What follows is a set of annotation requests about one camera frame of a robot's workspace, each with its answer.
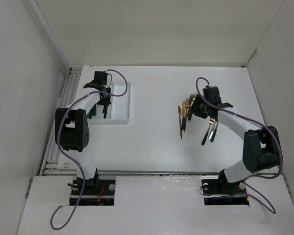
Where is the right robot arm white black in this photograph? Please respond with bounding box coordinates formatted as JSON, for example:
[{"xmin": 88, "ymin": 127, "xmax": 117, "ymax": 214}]
[{"xmin": 190, "ymin": 85, "xmax": 283, "ymax": 194}]

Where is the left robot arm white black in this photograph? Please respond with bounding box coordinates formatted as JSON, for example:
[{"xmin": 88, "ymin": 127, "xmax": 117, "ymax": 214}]
[{"xmin": 55, "ymin": 70, "xmax": 112, "ymax": 194}]

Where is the white divided utensil tray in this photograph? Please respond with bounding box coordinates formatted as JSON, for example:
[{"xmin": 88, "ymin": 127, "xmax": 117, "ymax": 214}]
[{"xmin": 88, "ymin": 82, "xmax": 131, "ymax": 125}]

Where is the gold knife green handle short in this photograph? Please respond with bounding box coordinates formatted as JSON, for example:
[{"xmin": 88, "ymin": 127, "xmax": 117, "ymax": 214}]
[{"xmin": 181, "ymin": 100, "xmax": 186, "ymax": 131}]

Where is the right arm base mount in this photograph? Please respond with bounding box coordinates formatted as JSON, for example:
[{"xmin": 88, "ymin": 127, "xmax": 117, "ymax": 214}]
[{"xmin": 199, "ymin": 173, "xmax": 249, "ymax": 206}]

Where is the aluminium rail frame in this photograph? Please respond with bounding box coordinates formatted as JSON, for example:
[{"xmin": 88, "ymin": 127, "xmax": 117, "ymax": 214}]
[{"xmin": 38, "ymin": 67, "xmax": 82, "ymax": 176}]

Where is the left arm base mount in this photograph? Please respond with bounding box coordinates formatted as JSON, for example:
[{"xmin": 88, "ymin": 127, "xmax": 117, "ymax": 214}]
[{"xmin": 68, "ymin": 170, "xmax": 116, "ymax": 206}]

